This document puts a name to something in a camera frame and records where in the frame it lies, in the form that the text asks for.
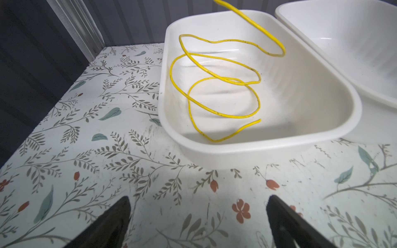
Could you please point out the white bin with yellow cable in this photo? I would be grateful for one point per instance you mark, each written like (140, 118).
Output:
(228, 100)

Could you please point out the white plastic bin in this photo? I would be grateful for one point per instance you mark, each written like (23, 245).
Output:
(359, 39)

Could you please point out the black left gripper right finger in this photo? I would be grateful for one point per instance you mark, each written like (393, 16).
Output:
(289, 230)

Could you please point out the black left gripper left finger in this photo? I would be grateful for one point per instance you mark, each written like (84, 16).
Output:
(108, 231)

